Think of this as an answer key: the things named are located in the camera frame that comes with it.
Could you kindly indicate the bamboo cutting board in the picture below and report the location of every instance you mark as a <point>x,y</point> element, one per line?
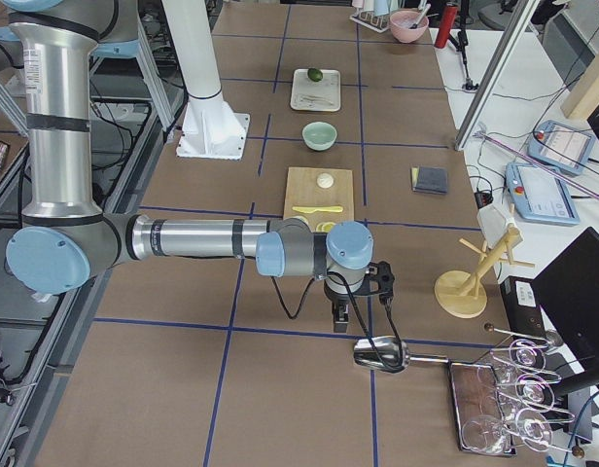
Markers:
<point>302,190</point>

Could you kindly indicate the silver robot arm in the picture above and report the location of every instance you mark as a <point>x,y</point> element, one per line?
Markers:
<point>66,238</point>

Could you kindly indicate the pink mixing bowl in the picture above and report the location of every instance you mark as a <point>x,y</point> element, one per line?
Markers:
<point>405,26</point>

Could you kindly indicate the grey folded cloth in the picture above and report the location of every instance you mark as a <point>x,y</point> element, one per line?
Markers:
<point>432,180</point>

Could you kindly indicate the metal scoop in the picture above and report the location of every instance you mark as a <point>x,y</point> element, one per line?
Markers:
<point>390,354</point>

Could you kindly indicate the teach pendant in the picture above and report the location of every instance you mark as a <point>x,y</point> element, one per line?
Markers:
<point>539,196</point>
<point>561,146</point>

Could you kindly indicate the yellow sponge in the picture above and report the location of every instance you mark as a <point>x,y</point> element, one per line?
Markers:
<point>414,177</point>

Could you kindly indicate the aluminium frame post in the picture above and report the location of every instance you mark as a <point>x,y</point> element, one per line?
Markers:
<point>499,60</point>

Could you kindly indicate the white steamed bun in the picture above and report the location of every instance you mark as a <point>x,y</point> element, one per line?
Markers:
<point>325,180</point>

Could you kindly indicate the green avocado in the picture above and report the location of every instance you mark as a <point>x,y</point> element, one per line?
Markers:
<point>314,75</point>

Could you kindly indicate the cream bear tray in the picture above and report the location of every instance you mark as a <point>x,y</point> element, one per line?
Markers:
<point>322,96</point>

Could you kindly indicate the lower teach pendant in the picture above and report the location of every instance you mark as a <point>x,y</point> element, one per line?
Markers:
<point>539,196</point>

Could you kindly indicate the black monitor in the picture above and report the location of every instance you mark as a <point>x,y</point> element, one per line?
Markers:
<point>568,292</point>

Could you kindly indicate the yellow plastic knife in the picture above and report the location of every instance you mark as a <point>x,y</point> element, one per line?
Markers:
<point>316,209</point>

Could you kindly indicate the lemon slice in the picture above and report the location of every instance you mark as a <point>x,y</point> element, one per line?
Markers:
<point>324,227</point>

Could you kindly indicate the green ceramic bowl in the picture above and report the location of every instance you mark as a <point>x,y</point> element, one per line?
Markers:
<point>319,136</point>

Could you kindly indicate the wooden mug tree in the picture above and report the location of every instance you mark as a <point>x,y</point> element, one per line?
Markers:
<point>461,293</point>

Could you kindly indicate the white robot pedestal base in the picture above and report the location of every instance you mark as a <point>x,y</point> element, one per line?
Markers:
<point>211,129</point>

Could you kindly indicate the white dish rack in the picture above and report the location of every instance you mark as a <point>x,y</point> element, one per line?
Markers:
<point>374,14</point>

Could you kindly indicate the red bottle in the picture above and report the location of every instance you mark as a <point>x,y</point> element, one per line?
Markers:
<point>448,17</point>

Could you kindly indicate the upper teach pendant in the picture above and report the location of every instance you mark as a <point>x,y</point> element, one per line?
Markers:
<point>561,146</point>

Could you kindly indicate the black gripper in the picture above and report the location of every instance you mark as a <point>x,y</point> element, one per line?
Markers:
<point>338,300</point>

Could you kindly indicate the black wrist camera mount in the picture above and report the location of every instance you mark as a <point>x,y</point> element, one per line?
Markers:
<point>380,282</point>

